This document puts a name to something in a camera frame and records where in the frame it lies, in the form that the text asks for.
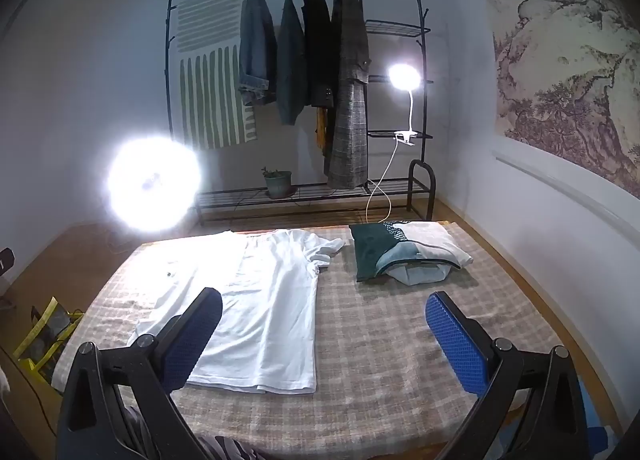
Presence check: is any blue denim jacket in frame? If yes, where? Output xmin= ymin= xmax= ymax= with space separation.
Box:
xmin=237 ymin=0 xmax=278 ymax=107

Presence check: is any folded green white garment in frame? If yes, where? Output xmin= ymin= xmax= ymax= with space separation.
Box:
xmin=348 ymin=221 xmax=473 ymax=283

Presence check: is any beige plaid blanket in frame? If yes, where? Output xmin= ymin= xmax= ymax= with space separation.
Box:
xmin=50 ymin=222 xmax=581 ymax=460

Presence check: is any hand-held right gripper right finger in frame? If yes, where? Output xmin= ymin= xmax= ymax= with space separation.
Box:
xmin=425 ymin=291 xmax=591 ymax=460

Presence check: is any teal jacket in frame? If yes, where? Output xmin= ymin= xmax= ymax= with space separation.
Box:
xmin=276 ymin=0 xmax=307 ymax=126

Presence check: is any potted plant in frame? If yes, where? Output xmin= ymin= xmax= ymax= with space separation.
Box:
xmin=261 ymin=166 xmax=293 ymax=200

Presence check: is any black metal clothes rack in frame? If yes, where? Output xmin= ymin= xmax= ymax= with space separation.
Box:
xmin=164 ymin=0 xmax=435 ymax=227

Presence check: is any green striped wall hanging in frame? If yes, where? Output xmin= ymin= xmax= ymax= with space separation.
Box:
xmin=176 ymin=0 xmax=258 ymax=151

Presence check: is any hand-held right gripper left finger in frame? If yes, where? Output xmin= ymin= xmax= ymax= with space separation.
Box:
xmin=57 ymin=287 xmax=223 ymax=460

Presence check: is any white lamp cable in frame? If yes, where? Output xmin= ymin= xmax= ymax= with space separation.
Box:
xmin=365 ymin=137 xmax=401 ymax=226

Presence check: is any white t-shirt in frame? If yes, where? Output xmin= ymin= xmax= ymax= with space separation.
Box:
xmin=127 ymin=229 xmax=346 ymax=395

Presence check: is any yellow strapped bag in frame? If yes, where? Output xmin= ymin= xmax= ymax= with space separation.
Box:
xmin=12 ymin=296 xmax=86 ymax=386

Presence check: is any black jacket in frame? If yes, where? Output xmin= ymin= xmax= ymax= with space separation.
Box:
xmin=301 ymin=0 xmax=337 ymax=108

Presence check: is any folded pale blue garment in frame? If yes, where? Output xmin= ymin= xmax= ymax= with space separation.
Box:
xmin=385 ymin=260 xmax=451 ymax=287

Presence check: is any grey plaid long coat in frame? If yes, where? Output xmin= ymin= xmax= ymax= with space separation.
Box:
xmin=325 ymin=0 xmax=373 ymax=189

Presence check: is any white clip lamp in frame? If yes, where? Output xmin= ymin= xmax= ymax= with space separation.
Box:
xmin=387 ymin=62 xmax=423 ymax=147

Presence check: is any ring light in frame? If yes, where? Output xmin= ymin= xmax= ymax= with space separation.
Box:
xmin=107 ymin=136 xmax=203 ymax=232

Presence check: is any blue cloth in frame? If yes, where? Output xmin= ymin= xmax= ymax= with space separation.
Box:
xmin=575 ymin=375 xmax=621 ymax=460

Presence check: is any landscape wall mural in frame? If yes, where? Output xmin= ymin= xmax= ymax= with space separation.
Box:
xmin=485 ymin=0 xmax=640 ymax=191

